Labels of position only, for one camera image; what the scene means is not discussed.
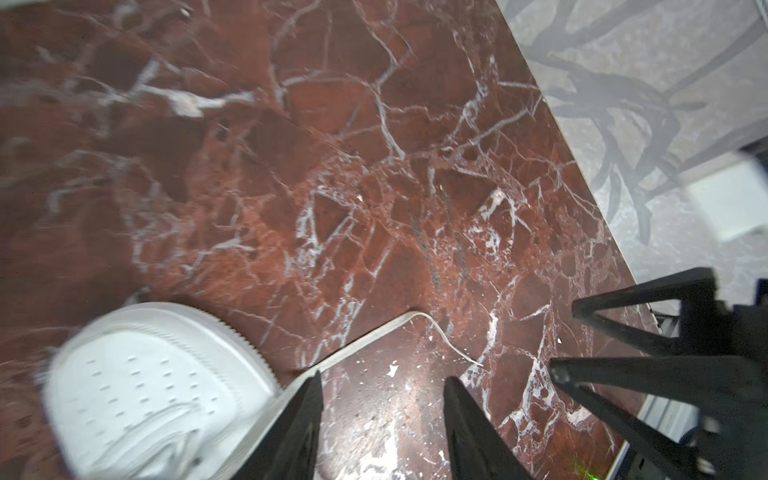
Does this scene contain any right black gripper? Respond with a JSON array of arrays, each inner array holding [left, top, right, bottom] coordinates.
[[549, 267, 767, 479]]

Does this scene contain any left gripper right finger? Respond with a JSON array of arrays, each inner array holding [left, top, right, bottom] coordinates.
[[443, 376, 532, 480]]

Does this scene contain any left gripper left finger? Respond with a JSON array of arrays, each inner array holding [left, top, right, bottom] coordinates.
[[233, 372, 323, 479]]

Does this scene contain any white sneaker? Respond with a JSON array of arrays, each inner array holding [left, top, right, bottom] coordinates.
[[43, 302, 280, 479]]

